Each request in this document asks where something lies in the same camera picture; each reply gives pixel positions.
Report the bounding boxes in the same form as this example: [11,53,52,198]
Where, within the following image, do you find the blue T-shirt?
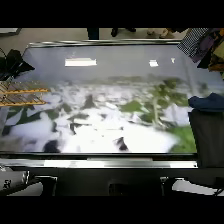
[187,92,224,113]

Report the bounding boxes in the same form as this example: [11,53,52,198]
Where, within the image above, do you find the person's legs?
[86,27,101,41]
[110,27,137,38]

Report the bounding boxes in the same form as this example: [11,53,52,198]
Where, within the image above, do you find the dark grey garment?
[188,109,224,170]

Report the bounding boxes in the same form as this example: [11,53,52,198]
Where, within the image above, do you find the checked shirt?
[176,27,210,58]

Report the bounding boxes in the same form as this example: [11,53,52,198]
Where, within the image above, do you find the purple garment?
[191,30,219,64]

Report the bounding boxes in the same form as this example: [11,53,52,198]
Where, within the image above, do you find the silver frame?
[0,38,201,197]

